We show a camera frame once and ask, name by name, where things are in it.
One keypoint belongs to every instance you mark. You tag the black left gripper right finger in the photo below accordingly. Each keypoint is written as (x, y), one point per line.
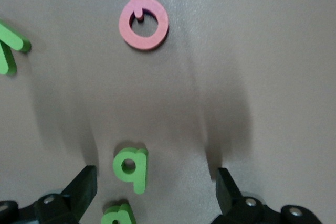
(231, 200)

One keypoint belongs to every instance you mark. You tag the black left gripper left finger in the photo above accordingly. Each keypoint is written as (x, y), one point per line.
(78, 195)

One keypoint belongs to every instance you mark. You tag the green foam letter U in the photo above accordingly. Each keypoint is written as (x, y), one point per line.
(110, 217)

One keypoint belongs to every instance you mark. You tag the green lowercase q foam letter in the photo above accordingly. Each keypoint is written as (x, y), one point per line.
(139, 171)

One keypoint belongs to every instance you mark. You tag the green foam letter N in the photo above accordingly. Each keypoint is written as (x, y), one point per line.
(10, 37)

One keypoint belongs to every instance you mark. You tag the brown table cover sheet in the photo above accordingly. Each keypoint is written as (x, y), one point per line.
(262, 51)

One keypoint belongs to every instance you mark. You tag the pink foam letter Q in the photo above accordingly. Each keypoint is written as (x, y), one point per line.
(126, 30)

